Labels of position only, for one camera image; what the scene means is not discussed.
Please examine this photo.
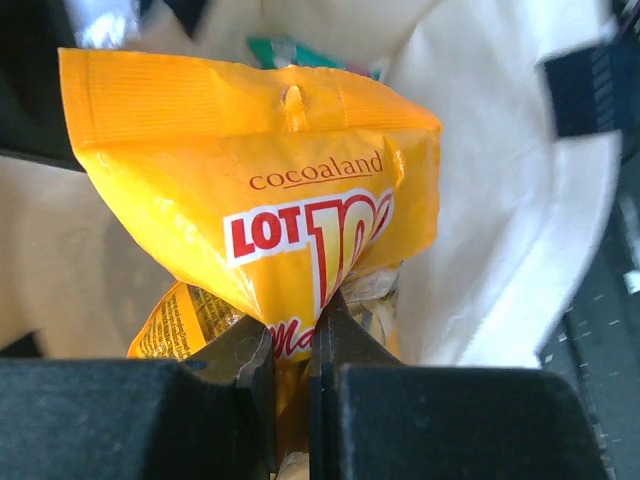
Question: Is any yellow snack package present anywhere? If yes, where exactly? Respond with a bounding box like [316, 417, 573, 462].
[57, 47, 445, 480]

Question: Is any beige canvas tote bag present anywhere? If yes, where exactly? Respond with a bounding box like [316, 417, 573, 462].
[1, 1, 621, 367]

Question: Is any teal snack package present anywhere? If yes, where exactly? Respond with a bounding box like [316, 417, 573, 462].
[247, 36, 384, 81]

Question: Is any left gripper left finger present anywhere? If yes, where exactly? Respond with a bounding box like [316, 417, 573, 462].
[1, 317, 276, 479]

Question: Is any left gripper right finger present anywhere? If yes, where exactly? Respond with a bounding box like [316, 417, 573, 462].
[309, 294, 606, 479]

